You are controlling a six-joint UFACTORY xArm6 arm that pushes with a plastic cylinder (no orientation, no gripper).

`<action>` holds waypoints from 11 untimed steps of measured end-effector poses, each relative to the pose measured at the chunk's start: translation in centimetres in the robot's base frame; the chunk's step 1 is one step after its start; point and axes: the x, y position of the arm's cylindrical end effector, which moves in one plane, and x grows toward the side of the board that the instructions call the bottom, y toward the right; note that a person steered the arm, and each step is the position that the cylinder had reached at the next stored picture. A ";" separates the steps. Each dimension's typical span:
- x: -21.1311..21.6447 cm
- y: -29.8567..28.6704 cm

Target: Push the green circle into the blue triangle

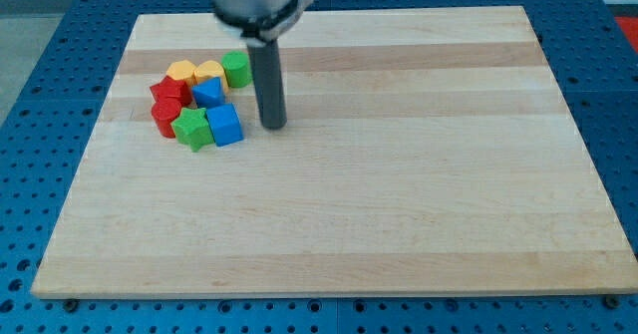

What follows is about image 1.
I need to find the blue triangle block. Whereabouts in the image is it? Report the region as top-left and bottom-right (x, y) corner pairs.
(191, 77), (225, 109)

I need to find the green cylinder block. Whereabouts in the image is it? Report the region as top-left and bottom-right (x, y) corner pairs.
(221, 51), (252, 88)

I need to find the yellow rounded block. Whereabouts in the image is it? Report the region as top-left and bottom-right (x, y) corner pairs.
(193, 60), (229, 94)

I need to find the red pentagon block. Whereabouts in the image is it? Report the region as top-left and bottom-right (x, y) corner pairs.
(150, 76), (193, 107)

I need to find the red cylinder block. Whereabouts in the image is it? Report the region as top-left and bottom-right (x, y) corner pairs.
(151, 98), (182, 139)

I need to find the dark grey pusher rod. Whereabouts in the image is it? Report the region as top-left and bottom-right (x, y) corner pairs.
(248, 40), (287, 130)

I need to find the green star block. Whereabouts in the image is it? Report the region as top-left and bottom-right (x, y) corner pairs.
(170, 108), (214, 153)

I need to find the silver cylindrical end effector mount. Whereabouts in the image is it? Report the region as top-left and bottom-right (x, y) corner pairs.
(210, 0), (314, 42)

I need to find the yellow hexagon block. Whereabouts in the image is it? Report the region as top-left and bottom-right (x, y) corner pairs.
(165, 60), (196, 87)

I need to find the blue cube block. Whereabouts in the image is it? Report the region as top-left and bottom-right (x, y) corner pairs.
(206, 103), (244, 147)

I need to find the light wooden board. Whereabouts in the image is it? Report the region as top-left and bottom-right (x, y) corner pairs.
(32, 6), (637, 299)

